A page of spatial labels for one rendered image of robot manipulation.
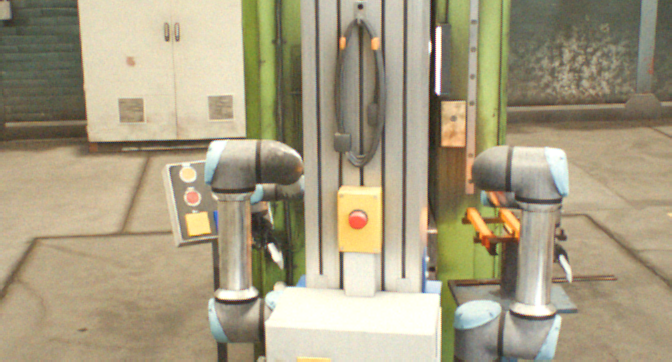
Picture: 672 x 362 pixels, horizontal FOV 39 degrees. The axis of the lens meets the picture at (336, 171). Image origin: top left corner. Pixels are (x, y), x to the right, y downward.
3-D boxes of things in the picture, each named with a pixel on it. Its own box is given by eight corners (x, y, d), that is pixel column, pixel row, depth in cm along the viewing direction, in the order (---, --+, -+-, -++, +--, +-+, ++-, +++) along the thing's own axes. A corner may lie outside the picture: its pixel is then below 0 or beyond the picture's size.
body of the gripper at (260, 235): (241, 251, 296) (239, 214, 293) (248, 242, 305) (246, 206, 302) (265, 252, 295) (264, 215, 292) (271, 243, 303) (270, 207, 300)
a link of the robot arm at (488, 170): (459, 184, 234) (482, 215, 280) (504, 187, 231) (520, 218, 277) (463, 138, 236) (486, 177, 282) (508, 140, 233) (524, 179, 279)
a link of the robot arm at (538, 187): (502, 348, 250) (512, 142, 242) (560, 355, 246) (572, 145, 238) (496, 363, 239) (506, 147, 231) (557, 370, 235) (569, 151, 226)
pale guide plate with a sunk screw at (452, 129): (464, 146, 356) (466, 101, 352) (440, 146, 356) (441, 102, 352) (464, 145, 358) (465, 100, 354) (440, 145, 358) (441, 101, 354)
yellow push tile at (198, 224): (211, 232, 326) (207, 211, 328) (189, 235, 323) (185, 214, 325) (209, 234, 328) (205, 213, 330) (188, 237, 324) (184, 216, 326)
